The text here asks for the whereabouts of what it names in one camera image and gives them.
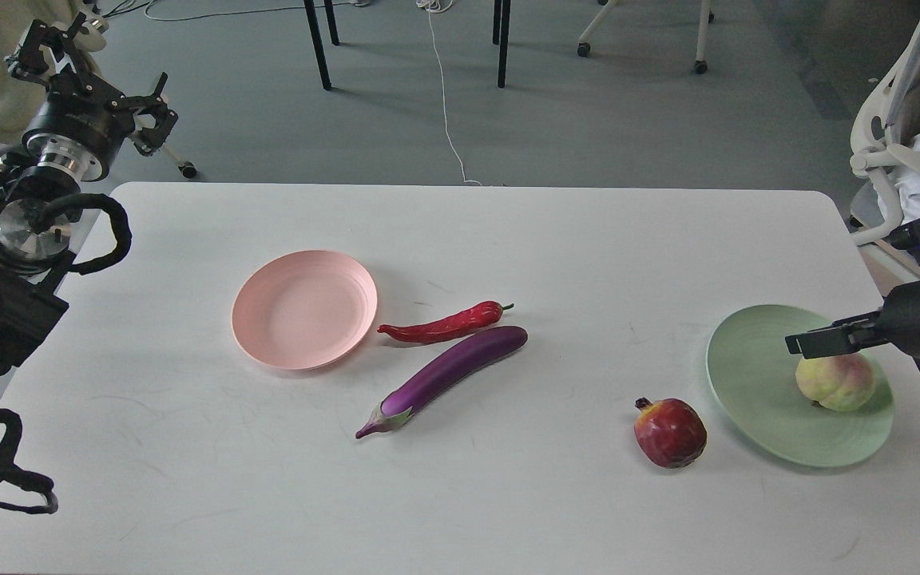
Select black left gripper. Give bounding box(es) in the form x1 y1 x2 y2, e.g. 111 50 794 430
5 11 178 182

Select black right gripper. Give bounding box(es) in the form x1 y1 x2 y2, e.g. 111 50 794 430
785 283 920 359

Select pale green pink peach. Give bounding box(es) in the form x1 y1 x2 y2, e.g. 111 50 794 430
795 353 877 412

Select red pomegranate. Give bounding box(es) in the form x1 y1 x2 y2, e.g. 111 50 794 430
634 397 708 470

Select red chili pepper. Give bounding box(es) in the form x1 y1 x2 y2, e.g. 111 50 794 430
376 299 514 343

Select purple eggplant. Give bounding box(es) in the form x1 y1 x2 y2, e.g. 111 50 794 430
355 325 529 439

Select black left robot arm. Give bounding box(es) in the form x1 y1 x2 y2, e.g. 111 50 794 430
0 1 178 514

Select green plastic plate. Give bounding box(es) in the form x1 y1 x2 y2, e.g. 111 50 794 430
706 304 895 469

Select black table leg left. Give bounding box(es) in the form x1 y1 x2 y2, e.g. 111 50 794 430
303 0 340 91

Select black table leg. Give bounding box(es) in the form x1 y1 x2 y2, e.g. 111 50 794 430
303 0 340 91
491 0 512 89

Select white office chair right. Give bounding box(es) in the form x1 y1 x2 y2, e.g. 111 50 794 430
850 21 920 245

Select pink plastic plate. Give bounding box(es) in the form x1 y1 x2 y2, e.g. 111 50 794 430
231 250 379 371

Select white chair base with casters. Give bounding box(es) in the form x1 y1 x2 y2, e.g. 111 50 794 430
574 1 716 77

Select black table leg right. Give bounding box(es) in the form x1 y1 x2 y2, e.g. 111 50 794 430
491 0 512 89

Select white floor cable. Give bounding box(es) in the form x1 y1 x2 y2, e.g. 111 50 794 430
416 0 483 186

